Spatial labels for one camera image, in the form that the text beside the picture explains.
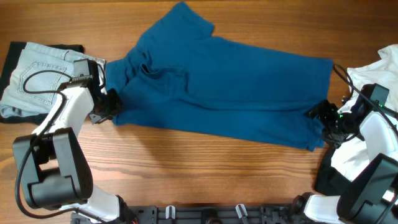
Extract blue t-shirt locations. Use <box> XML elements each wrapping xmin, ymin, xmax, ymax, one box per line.
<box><xmin>106</xmin><ymin>2</ymin><xmax>333</xmax><ymax>151</ymax></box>

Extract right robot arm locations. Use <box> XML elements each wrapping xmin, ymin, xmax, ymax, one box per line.
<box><xmin>289</xmin><ymin>84</ymin><xmax>397</xmax><ymax>223</ymax></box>

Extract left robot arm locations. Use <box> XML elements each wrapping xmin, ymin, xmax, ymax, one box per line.
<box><xmin>12</xmin><ymin>59</ymin><xmax>134</xmax><ymax>223</ymax></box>

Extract light blue denim jeans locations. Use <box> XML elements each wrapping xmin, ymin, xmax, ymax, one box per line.
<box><xmin>1</xmin><ymin>42</ymin><xmax>106</xmax><ymax>119</ymax></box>

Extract black folded garment left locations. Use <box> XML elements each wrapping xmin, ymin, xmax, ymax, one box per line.
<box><xmin>1</xmin><ymin>41</ymin><xmax>85</xmax><ymax>124</ymax></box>

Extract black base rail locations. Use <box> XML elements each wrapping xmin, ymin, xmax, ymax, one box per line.
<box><xmin>70</xmin><ymin>203</ymin><xmax>343</xmax><ymax>224</ymax></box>

